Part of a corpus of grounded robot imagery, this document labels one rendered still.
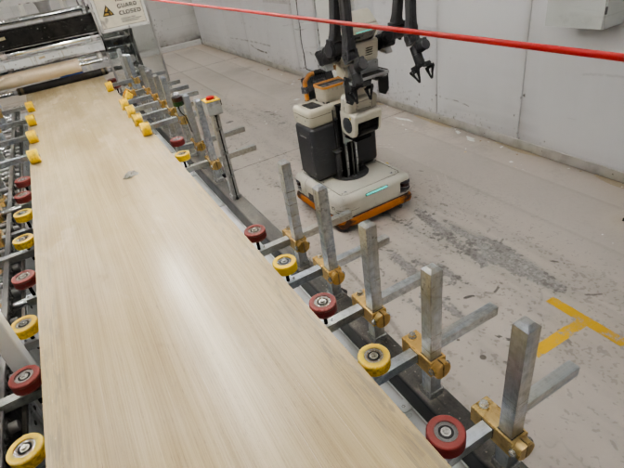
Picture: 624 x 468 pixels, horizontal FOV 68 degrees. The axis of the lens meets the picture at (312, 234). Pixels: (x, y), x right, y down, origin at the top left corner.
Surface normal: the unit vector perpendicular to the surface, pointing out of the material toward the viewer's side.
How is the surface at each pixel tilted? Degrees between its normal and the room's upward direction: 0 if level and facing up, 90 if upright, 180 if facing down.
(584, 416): 0
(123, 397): 0
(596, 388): 0
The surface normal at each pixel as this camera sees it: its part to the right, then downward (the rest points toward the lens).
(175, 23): 0.49, 0.42
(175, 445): -0.14, -0.83
